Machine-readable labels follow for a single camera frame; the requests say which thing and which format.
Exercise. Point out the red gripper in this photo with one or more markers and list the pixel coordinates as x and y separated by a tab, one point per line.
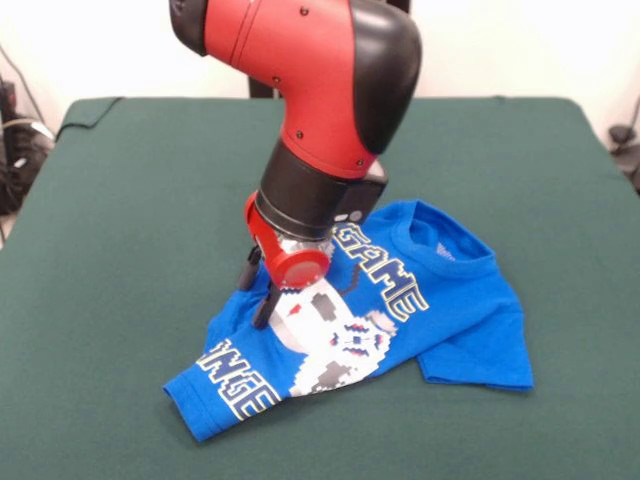
295	265

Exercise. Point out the blue printed t-shirt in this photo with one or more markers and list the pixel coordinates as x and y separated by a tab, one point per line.
475	310

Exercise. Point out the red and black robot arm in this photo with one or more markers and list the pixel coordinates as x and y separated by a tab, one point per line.
325	75

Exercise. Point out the dark green table cloth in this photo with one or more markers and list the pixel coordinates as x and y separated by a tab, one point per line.
125	200

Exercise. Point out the black floor stand base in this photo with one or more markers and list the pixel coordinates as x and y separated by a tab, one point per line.
15	170
625	150

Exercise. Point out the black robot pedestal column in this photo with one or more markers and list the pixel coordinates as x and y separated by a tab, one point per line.
262	90

